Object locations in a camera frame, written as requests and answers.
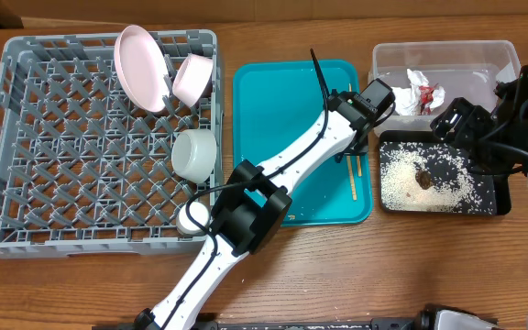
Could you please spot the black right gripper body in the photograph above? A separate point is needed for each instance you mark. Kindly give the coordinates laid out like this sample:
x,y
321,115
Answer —
x,y
450,126

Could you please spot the white and red wrapper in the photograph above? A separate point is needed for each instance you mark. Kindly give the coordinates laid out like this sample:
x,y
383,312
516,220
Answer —
x,y
420,98

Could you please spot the pile of rice grains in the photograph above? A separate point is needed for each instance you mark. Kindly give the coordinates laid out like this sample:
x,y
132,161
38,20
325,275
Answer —
x,y
406,188

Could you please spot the brown food scrap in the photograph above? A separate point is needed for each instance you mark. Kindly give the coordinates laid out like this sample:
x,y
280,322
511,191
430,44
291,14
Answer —
x,y
424,179

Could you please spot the wooden chopstick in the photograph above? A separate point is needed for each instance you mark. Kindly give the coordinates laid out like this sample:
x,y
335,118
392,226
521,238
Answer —
x,y
358,159
351,178

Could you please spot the grey bowl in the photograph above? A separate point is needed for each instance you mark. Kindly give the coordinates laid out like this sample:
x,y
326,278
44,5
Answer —
x,y
193,154

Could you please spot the small white plate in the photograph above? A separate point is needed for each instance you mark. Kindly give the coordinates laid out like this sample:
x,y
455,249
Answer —
x,y
192,78

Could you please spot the white cup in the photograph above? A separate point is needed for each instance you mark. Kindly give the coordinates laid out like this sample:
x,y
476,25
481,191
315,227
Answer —
x,y
189,217

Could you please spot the large white plate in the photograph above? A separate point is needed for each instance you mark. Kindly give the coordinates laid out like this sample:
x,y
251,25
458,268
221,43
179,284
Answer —
x,y
141,68

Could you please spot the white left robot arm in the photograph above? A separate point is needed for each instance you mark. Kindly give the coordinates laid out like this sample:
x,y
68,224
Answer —
x,y
252,205

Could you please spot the clear plastic waste bin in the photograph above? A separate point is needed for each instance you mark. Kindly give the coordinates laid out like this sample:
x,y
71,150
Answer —
x,y
463,68

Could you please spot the black waste tray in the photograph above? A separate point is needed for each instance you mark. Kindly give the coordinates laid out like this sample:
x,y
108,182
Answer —
x,y
502,197

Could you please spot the grey plastic dishwasher rack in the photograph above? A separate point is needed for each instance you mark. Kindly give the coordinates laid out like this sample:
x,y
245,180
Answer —
x,y
82,169

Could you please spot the teal plastic serving tray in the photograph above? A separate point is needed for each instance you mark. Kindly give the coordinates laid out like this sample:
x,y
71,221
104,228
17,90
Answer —
x,y
273,104

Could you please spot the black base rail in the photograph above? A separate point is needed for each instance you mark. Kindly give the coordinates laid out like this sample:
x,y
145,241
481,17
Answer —
x,y
424,320

